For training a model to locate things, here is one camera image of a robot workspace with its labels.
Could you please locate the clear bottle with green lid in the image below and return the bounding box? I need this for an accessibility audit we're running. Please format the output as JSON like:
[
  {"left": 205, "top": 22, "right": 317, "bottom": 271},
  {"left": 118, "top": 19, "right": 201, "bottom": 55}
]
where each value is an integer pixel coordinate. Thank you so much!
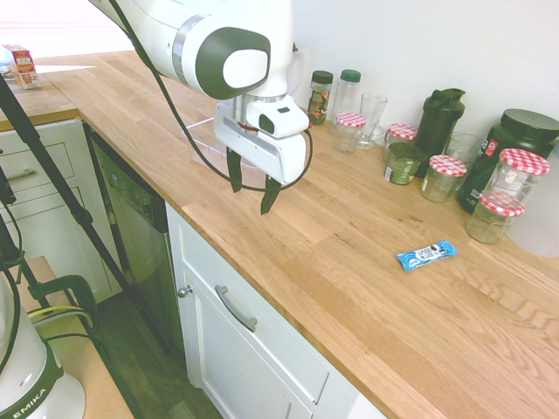
[{"left": 329, "top": 69, "right": 362, "bottom": 134}]

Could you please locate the translucent white plastic tub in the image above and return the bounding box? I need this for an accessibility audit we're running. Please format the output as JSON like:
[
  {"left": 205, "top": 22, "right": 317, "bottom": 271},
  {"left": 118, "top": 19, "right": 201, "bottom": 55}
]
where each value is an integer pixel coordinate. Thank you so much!
[{"left": 505, "top": 146, "right": 559, "bottom": 258}]

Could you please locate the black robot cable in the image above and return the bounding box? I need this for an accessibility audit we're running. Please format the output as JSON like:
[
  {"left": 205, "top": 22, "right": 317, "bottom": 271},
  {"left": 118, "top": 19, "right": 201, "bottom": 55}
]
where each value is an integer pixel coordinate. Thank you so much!
[{"left": 107, "top": 0, "right": 315, "bottom": 192}]

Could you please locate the straight metal drawer handle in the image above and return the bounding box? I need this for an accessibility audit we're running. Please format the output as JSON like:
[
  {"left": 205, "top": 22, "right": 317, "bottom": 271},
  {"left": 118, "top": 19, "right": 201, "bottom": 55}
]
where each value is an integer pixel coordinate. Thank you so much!
[{"left": 4, "top": 168, "right": 39, "bottom": 183}]

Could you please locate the clear blender pitcher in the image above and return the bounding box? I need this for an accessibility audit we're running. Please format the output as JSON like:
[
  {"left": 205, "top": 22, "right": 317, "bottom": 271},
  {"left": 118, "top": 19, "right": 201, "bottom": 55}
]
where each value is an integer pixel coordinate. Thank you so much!
[{"left": 286, "top": 42, "right": 316, "bottom": 102}]

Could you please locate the large black protein tub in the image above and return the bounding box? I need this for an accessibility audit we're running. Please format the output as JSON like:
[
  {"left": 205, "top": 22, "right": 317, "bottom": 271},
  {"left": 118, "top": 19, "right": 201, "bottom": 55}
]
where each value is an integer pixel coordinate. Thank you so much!
[{"left": 456, "top": 108, "right": 559, "bottom": 216}]

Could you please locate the blue protein bar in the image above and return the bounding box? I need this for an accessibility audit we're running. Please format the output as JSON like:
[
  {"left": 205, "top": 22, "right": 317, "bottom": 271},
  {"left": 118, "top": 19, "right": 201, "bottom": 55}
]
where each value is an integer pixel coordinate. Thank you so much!
[{"left": 396, "top": 238, "right": 459, "bottom": 273}]

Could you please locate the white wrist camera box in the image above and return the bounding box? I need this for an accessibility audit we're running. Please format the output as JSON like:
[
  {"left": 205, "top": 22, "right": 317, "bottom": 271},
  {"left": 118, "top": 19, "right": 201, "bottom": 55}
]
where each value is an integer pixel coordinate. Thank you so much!
[{"left": 243, "top": 95, "right": 312, "bottom": 140}]

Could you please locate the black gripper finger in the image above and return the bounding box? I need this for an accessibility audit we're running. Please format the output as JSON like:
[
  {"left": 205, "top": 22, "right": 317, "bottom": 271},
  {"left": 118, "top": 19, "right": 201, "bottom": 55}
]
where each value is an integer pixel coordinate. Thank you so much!
[
  {"left": 259, "top": 175, "right": 283, "bottom": 216},
  {"left": 225, "top": 147, "right": 244, "bottom": 194}
]

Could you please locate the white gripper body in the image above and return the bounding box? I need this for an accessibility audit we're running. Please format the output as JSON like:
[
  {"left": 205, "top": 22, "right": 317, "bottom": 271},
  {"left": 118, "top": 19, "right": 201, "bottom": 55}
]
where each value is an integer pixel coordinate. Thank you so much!
[{"left": 213, "top": 100, "right": 309, "bottom": 186}]

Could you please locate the clear plastic container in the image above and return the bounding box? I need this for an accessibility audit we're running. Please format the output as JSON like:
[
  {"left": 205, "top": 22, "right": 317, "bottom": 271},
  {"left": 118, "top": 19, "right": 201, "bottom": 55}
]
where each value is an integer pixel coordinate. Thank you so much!
[{"left": 181, "top": 116, "right": 263, "bottom": 172}]

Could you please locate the white kitchen cabinet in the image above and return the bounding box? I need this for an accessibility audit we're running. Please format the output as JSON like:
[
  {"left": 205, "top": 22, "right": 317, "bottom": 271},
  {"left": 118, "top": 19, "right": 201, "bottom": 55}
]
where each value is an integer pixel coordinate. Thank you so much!
[{"left": 164, "top": 201, "right": 388, "bottom": 419}]

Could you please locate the white drawer unit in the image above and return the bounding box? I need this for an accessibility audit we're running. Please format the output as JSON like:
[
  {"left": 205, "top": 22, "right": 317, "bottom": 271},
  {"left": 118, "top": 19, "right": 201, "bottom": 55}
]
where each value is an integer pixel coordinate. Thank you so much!
[{"left": 0, "top": 117, "right": 126, "bottom": 305}]

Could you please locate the spice jar green lid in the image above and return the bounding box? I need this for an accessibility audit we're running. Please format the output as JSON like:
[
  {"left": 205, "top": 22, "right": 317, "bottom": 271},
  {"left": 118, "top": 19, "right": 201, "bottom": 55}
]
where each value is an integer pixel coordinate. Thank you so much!
[{"left": 307, "top": 70, "right": 335, "bottom": 127}]

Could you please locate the curved metal drawer handle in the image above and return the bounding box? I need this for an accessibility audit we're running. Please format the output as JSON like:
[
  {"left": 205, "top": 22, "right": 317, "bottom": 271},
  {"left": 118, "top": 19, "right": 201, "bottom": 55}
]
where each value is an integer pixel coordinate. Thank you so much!
[{"left": 214, "top": 285, "right": 259, "bottom": 333}]

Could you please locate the clear glass tumbler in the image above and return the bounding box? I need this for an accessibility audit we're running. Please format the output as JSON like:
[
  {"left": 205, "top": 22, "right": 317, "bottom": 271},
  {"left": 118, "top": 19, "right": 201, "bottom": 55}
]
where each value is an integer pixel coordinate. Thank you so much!
[{"left": 444, "top": 131, "right": 484, "bottom": 175}]

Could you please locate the black shaker bottle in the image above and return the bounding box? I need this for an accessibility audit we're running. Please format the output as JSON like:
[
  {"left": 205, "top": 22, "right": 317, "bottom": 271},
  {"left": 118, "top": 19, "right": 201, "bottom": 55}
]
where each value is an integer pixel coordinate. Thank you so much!
[{"left": 413, "top": 87, "right": 467, "bottom": 179}]

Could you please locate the red and white carton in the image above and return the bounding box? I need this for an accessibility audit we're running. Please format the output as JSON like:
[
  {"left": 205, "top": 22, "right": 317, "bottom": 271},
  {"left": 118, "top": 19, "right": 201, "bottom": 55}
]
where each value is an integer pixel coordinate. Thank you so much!
[{"left": 1, "top": 43, "right": 44, "bottom": 91}]

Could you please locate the black camera tripod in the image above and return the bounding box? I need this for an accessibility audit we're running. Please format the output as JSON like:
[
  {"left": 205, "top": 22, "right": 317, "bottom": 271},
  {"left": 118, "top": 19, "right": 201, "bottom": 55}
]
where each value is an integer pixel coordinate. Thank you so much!
[{"left": 0, "top": 72, "right": 175, "bottom": 355}]

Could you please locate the dark green clamp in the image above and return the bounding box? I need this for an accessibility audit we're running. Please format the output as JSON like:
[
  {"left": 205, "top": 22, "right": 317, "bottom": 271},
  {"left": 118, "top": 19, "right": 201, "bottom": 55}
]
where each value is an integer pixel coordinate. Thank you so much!
[{"left": 24, "top": 273, "right": 100, "bottom": 335}]

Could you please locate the green filled glass jar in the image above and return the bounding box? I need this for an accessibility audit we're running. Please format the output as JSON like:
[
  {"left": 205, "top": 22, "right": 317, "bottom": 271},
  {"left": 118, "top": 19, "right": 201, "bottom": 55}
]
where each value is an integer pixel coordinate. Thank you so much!
[{"left": 383, "top": 141, "right": 428, "bottom": 187}]

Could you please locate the stainless steel dishwasher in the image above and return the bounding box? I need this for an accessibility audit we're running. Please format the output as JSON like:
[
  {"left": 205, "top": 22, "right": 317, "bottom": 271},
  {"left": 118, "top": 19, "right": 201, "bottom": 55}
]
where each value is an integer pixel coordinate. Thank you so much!
[{"left": 83, "top": 124, "right": 176, "bottom": 309}]

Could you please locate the glass jar red checkered lid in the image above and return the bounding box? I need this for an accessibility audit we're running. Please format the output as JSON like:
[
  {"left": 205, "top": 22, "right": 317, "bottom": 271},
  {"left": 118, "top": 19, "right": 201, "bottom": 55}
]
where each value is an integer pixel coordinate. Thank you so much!
[
  {"left": 465, "top": 192, "right": 526, "bottom": 245},
  {"left": 420, "top": 155, "right": 468, "bottom": 204},
  {"left": 383, "top": 122, "right": 418, "bottom": 162},
  {"left": 332, "top": 112, "right": 366, "bottom": 154}
]

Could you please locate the tall jar red checkered lid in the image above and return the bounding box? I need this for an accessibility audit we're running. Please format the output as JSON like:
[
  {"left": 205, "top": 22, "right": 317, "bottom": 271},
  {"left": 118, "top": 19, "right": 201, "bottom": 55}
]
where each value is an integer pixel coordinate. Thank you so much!
[{"left": 483, "top": 148, "right": 552, "bottom": 211}]

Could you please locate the clear glass mug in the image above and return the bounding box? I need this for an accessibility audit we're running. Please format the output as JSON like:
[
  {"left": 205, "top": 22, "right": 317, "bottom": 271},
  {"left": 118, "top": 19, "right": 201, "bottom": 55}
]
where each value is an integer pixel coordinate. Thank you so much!
[{"left": 356, "top": 93, "right": 390, "bottom": 151}]

